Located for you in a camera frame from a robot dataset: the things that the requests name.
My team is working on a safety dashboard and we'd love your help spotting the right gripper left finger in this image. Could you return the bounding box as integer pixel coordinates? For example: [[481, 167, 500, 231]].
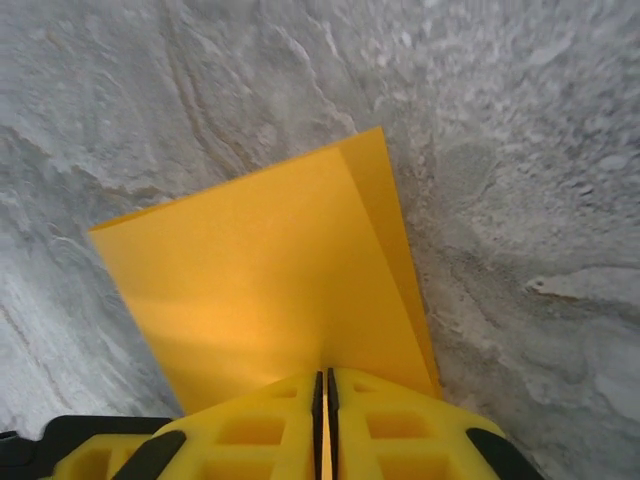
[[52, 369, 324, 480]]

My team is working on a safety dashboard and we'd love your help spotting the orange square paper sheet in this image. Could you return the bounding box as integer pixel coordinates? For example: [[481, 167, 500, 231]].
[[88, 126, 444, 480]]

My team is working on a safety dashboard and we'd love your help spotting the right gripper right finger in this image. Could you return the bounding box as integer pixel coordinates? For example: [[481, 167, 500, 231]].
[[327, 367, 546, 480]]

